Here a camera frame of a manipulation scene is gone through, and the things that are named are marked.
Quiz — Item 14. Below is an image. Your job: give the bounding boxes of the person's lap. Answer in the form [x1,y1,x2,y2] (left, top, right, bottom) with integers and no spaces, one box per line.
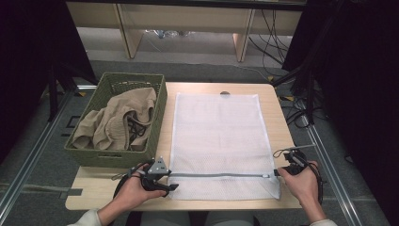
[125,210,262,226]

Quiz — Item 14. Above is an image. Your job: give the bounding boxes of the clear plastic clutter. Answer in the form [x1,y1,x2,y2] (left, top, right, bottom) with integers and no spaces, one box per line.
[145,29,196,40]

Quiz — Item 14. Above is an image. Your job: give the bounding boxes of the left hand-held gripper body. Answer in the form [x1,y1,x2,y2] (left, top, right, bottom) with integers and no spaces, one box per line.
[140,155,172,191]

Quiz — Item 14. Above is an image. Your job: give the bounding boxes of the white mesh laundry bag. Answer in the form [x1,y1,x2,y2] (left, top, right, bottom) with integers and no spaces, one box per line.
[168,92,281,202]

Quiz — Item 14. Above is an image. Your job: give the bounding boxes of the aluminium floor rail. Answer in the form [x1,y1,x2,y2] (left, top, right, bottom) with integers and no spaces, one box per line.
[0,84,97,218]
[300,116,365,226]

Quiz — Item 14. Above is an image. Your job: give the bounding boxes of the beige garment with black drawstring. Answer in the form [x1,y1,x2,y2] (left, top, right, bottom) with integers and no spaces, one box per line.
[72,87,157,153]

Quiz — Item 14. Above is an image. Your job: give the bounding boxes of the left hand-held gripper black cable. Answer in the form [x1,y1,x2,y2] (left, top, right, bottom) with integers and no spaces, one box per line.
[111,162,149,199]

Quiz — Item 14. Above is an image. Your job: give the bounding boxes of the black curtain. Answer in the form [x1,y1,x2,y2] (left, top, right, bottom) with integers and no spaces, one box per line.
[281,0,399,226]
[0,0,97,164]

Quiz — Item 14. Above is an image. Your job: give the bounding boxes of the black cables beside table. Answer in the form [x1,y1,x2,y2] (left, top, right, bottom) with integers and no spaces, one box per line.
[280,93,330,130]

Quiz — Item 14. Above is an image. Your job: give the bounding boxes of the green woven basket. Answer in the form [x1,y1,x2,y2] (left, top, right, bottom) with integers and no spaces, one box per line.
[64,72,168,169]

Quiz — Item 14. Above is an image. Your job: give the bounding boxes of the person's left hand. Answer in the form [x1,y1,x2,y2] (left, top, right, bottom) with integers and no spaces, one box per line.
[113,165,168,211]

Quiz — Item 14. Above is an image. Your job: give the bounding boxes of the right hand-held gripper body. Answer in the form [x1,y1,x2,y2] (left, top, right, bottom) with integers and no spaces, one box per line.
[281,144,316,177]

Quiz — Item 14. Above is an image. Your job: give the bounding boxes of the light wooden desk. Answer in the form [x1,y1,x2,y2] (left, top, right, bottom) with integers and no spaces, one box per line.
[65,0,307,63]

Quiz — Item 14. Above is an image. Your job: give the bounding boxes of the right hand-held gripper black cable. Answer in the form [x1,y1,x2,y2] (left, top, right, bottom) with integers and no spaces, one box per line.
[272,149,325,205]

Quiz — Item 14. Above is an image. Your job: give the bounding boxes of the black metal stand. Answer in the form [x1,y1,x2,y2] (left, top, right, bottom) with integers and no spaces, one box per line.
[271,60,318,125]
[46,60,97,123]

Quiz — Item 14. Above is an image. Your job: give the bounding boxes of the hand-held gripper black cable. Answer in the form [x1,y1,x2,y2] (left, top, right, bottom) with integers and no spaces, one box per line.
[111,162,149,199]
[272,149,325,205]

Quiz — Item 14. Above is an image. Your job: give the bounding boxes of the black cables under desk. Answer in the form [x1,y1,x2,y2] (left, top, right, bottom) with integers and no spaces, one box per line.
[248,8,295,69]

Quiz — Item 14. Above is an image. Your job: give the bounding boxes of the person's right hand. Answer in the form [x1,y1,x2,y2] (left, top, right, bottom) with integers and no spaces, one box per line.
[278,160,321,207]

